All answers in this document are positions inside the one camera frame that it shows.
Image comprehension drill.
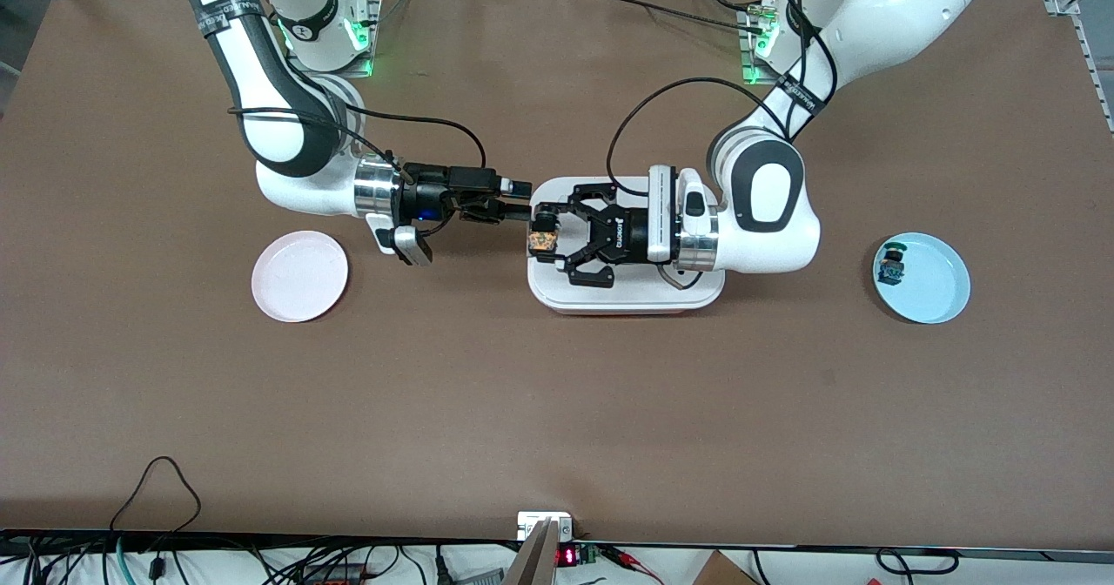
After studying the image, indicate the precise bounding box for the orange push-button switch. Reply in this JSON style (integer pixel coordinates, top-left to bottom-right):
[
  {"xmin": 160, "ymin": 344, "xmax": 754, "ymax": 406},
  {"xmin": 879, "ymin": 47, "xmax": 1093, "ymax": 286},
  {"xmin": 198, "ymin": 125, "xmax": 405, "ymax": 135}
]
[{"xmin": 526, "ymin": 204, "xmax": 563, "ymax": 256}]

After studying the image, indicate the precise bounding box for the white lidded lunch box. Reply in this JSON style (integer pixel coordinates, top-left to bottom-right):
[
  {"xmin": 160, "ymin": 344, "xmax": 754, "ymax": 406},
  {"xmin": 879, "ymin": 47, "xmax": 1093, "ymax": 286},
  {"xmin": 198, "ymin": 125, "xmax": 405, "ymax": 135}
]
[{"xmin": 526, "ymin": 176, "xmax": 727, "ymax": 315}]

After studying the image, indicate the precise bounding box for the pale pink round plate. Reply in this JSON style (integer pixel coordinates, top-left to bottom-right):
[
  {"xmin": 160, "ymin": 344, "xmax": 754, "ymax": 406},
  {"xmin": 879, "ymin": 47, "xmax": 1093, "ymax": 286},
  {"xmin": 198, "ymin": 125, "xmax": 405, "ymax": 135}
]
[{"xmin": 251, "ymin": 231, "xmax": 350, "ymax": 324}]

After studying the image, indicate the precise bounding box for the white socket box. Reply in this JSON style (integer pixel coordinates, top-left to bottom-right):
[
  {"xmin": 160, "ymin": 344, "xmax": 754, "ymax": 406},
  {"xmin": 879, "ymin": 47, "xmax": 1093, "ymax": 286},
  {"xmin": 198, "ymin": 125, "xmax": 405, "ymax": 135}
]
[{"xmin": 516, "ymin": 511, "xmax": 576, "ymax": 543}]

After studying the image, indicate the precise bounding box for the aluminium bar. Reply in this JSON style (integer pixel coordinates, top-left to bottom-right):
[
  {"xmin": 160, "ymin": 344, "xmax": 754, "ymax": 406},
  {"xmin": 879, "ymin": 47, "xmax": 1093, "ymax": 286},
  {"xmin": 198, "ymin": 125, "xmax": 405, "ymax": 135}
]
[{"xmin": 500, "ymin": 518, "xmax": 561, "ymax": 585}]

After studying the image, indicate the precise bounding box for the light blue round plate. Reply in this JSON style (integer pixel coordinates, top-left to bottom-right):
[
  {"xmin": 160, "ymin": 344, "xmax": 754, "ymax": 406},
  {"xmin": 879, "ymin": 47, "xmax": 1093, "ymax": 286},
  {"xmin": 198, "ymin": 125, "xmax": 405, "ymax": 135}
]
[{"xmin": 872, "ymin": 232, "xmax": 972, "ymax": 325}]

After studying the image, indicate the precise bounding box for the brown cardboard piece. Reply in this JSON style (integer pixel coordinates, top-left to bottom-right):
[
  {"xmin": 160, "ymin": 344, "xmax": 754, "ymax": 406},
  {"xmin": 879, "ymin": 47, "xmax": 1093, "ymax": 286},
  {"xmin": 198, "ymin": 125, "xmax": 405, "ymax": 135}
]
[{"xmin": 691, "ymin": 549, "xmax": 761, "ymax": 585}]

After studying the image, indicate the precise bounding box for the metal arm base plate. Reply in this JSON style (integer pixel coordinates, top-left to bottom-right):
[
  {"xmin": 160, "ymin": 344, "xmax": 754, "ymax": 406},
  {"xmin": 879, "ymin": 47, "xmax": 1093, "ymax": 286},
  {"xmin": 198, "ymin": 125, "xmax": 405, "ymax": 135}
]
[
  {"xmin": 738, "ymin": 0, "xmax": 838, "ymax": 88},
  {"xmin": 282, "ymin": 0, "xmax": 385, "ymax": 79}
]

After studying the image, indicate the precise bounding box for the thin black cable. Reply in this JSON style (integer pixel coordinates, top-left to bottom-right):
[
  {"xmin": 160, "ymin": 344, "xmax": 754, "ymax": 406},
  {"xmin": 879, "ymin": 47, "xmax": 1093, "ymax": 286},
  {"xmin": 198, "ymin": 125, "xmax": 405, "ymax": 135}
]
[{"xmin": 595, "ymin": 0, "xmax": 772, "ymax": 34}]

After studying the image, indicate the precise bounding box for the green push-button switch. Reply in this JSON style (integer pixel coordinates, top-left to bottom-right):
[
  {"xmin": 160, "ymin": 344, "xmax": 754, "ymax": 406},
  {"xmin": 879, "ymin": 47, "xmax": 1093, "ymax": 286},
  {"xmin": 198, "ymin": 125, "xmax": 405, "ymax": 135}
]
[{"xmin": 876, "ymin": 239, "xmax": 909, "ymax": 286}]

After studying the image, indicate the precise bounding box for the red wire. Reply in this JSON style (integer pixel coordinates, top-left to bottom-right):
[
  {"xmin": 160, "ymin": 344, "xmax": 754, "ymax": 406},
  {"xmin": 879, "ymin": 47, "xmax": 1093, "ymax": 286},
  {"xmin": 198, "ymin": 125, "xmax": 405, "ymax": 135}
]
[{"xmin": 600, "ymin": 545, "xmax": 665, "ymax": 585}]

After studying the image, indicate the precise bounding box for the black looped cable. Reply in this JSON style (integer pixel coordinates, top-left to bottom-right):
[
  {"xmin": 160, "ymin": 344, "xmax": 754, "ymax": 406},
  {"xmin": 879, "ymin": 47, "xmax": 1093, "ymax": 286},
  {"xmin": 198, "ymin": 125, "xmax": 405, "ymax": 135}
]
[{"xmin": 108, "ymin": 455, "xmax": 204, "ymax": 560}]

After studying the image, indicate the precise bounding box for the black coiled cable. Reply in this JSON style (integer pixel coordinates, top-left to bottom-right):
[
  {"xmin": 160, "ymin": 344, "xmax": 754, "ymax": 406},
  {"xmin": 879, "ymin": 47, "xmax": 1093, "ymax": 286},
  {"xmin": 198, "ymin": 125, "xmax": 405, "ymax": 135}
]
[{"xmin": 874, "ymin": 547, "xmax": 961, "ymax": 576}]

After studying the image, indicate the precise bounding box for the teal cable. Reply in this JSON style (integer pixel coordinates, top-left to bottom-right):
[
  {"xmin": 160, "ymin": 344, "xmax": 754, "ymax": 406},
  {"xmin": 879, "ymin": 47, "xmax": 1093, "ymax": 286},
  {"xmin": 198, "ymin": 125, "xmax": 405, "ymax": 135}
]
[{"xmin": 111, "ymin": 536, "xmax": 139, "ymax": 585}]

